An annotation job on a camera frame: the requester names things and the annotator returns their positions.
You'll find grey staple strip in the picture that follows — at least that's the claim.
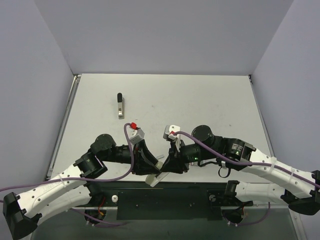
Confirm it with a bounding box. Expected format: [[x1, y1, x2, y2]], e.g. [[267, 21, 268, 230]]
[[156, 154, 165, 159]]

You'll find olive green stapler cover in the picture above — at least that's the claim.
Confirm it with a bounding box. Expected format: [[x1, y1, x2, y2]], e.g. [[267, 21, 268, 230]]
[[145, 172, 169, 188]]

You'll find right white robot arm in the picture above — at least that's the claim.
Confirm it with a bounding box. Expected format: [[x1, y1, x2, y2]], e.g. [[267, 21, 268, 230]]
[[160, 125, 320, 216]]

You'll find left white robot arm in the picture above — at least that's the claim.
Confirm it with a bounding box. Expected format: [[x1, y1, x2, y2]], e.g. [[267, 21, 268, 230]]
[[2, 134, 163, 240]]

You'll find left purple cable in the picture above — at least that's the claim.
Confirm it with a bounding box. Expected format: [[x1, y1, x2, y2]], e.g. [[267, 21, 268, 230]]
[[0, 122, 141, 228]]

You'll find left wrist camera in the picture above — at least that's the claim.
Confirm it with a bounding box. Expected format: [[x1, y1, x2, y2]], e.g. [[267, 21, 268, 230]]
[[128, 122, 145, 145]]

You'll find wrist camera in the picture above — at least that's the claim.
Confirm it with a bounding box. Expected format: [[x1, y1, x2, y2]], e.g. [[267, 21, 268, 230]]
[[128, 122, 145, 145], [163, 125, 181, 141]]

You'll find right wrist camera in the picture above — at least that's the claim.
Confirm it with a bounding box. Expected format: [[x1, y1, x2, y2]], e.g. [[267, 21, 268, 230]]
[[163, 125, 181, 141]]

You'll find aluminium frame rail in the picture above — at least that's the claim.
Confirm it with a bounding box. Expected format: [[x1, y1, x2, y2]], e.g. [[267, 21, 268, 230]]
[[30, 188, 301, 210]]

